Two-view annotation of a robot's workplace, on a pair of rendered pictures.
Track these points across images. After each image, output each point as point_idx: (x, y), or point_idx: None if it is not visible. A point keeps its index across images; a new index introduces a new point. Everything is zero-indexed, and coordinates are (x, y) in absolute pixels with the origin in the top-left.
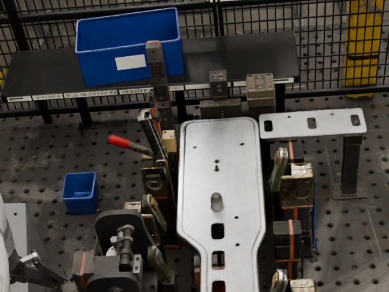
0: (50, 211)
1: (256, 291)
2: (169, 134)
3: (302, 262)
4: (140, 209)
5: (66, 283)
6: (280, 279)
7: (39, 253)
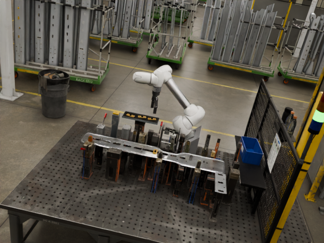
0: None
1: (162, 158)
2: (213, 151)
3: (177, 183)
4: None
5: (155, 107)
6: (159, 151)
7: (192, 150)
